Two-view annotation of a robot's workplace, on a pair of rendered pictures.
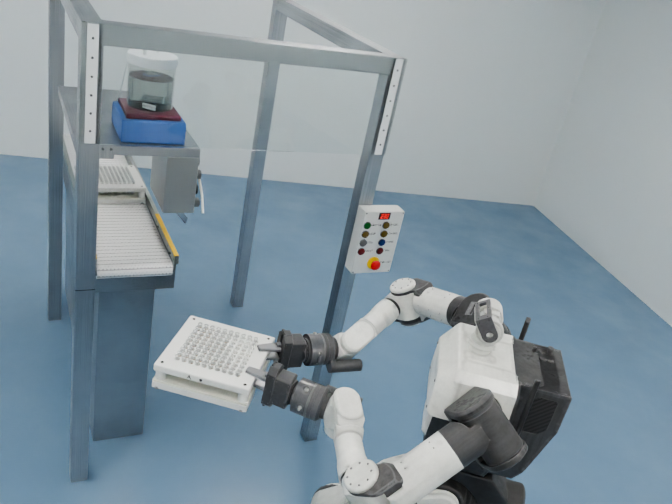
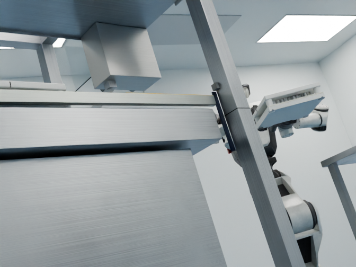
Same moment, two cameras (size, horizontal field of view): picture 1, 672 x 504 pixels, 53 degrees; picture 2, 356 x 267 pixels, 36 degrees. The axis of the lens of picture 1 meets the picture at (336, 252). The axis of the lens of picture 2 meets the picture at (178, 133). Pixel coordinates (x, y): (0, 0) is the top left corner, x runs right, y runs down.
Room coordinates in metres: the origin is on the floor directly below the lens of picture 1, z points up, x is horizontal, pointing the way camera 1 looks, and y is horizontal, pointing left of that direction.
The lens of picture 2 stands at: (2.45, 2.32, 0.37)
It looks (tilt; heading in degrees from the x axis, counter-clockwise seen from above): 16 degrees up; 256
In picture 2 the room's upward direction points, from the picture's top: 17 degrees counter-clockwise
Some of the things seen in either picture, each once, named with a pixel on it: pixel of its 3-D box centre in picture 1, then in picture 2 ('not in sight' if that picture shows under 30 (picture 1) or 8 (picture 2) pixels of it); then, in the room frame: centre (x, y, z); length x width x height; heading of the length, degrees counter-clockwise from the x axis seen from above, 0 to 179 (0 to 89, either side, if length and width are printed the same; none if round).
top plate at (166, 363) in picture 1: (217, 352); (285, 101); (1.42, 0.24, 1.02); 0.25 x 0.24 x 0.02; 175
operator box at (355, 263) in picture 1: (374, 239); not in sight; (2.31, -0.13, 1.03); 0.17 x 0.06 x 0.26; 120
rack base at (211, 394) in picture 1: (215, 367); (288, 111); (1.42, 0.24, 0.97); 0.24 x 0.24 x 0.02; 85
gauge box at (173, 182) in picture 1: (173, 173); (121, 58); (2.12, 0.60, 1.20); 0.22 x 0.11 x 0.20; 30
